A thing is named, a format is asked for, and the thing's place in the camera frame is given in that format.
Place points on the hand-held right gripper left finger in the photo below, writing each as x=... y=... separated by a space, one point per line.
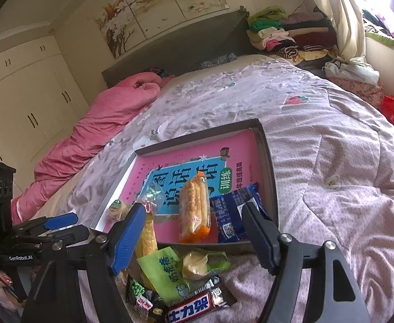
x=126 y=239

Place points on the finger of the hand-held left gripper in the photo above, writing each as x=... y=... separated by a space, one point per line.
x=69 y=236
x=60 y=220

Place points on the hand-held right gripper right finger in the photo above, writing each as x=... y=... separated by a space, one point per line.
x=257 y=237

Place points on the long yellow snack bar packet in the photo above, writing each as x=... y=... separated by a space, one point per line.
x=146 y=239

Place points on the clear pastry packet green label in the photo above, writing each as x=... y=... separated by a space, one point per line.
x=117 y=213

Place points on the blue snack packet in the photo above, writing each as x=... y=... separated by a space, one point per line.
x=230 y=215

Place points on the green pastry wrapper packet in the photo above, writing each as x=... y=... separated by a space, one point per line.
x=163 y=269

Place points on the clear candied hawthorn packet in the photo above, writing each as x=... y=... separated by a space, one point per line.
x=153 y=195

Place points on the dark cardboard box tray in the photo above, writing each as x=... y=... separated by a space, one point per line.
x=271 y=181

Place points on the green pea snack packet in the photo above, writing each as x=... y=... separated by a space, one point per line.
x=141 y=296

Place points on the orange cracker packet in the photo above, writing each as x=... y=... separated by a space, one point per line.
x=193 y=208

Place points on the dark chocolate bar packet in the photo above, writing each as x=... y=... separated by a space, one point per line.
x=197 y=308

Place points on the person's left hand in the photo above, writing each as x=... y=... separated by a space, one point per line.
x=0 y=289

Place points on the beige bed sheet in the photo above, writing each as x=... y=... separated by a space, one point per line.
x=52 y=202

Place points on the printed floral quilt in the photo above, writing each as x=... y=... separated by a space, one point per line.
x=335 y=175

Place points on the pink duvet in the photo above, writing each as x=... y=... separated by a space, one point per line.
x=92 y=124

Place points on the pink and blue book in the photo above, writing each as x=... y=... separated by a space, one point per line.
x=183 y=154

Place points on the cream wardrobe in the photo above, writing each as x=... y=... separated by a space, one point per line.
x=25 y=91

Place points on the floral patterned cushion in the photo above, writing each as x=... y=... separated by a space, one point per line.
x=361 y=91

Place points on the dark patterned pillow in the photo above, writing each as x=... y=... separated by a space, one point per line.
x=220 y=60

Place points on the crumpled white cloth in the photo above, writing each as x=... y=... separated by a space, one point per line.
x=348 y=69

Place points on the dark upholstered headboard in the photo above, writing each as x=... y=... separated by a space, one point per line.
x=183 y=43

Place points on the pile of folded clothes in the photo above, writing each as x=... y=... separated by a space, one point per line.
x=284 y=33

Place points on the green windowsill cloth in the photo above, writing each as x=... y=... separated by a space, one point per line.
x=388 y=42

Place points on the cream curtain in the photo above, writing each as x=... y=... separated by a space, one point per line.
x=341 y=16

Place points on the tree wall painting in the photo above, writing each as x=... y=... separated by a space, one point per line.
x=156 y=6

